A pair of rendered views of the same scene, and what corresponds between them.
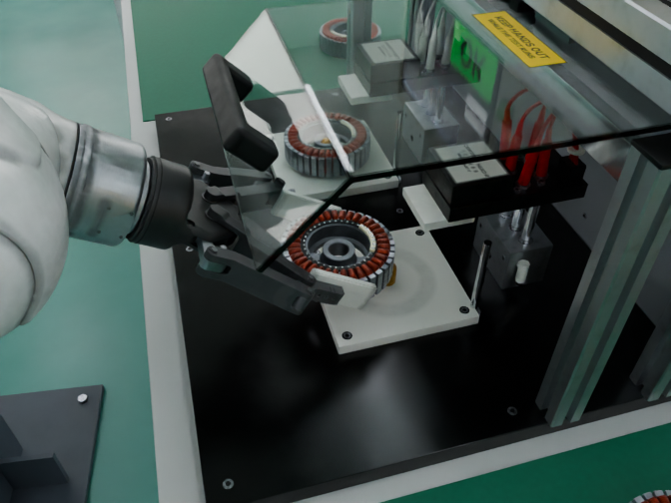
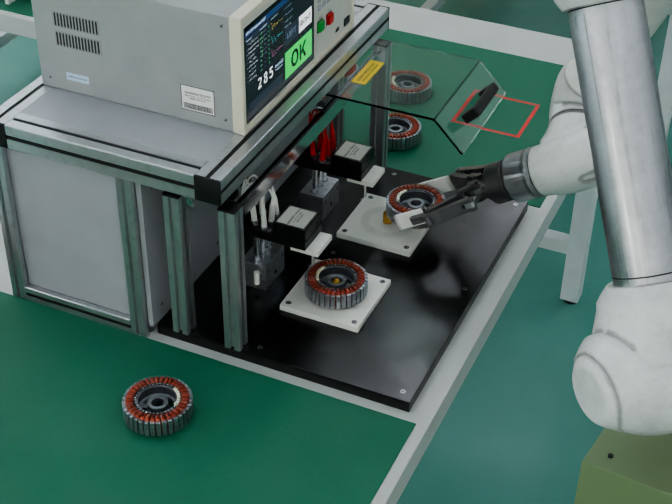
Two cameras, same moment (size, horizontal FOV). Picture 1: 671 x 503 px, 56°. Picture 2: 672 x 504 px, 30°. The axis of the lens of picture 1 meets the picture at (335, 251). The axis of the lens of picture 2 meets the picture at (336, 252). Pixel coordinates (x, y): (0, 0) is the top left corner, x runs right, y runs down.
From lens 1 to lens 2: 252 cm
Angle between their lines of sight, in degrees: 93
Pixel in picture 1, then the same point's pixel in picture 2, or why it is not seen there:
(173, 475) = (532, 227)
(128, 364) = not seen: outside the picture
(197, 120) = (383, 378)
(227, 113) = (491, 89)
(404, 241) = (357, 230)
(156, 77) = (364, 476)
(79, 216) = not seen: hidden behind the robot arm
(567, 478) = (394, 164)
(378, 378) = not seen: hidden behind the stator
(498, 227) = (326, 188)
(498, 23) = (363, 78)
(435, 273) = (362, 213)
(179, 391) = (511, 249)
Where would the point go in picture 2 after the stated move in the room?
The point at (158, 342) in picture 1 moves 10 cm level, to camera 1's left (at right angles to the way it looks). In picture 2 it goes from (508, 271) to (554, 292)
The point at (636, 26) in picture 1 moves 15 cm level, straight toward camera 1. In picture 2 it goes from (371, 30) to (442, 17)
